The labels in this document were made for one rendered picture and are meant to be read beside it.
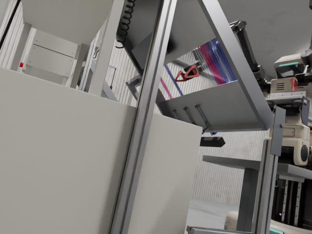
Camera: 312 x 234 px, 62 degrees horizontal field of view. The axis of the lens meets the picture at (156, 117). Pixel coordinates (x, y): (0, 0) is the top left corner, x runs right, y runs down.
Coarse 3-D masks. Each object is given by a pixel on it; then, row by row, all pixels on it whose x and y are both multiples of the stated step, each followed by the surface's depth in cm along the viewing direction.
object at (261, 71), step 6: (234, 24) 166; (246, 24) 173; (240, 30) 172; (240, 36) 174; (246, 36) 175; (240, 42) 177; (246, 42) 175; (246, 48) 177; (246, 54) 179; (252, 54) 179; (252, 60) 179; (252, 66) 181; (258, 66) 180; (258, 72) 180; (264, 72) 184
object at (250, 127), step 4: (236, 124) 113; (240, 124) 111; (244, 124) 108; (248, 124) 106; (252, 124) 104; (256, 124) 102; (204, 128) 132; (208, 128) 128; (212, 128) 125; (216, 128) 122; (220, 128) 120; (224, 128) 117; (228, 128) 114; (232, 128) 112; (236, 128) 109; (240, 128) 107; (244, 128) 105; (248, 128) 103; (252, 128) 101; (256, 128) 99; (260, 128) 97; (208, 132) 126
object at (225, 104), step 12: (228, 84) 104; (180, 96) 137; (192, 96) 128; (204, 96) 120; (216, 96) 113; (228, 96) 107; (240, 96) 102; (168, 108) 154; (180, 108) 143; (192, 108) 134; (204, 108) 125; (216, 108) 118; (228, 108) 111; (240, 108) 106; (192, 120) 140; (216, 120) 123; (228, 120) 116; (240, 120) 110; (252, 120) 104
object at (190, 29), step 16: (144, 0) 117; (192, 0) 95; (128, 16) 135; (144, 16) 124; (176, 16) 106; (192, 16) 100; (128, 32) 143; (144, 32) 131; (176, 32) 112; (192, 32) 104; (208, 32) 97; (144, 48) 131; (176, 48) 118; (192, 48) 109; (144, 64) 140
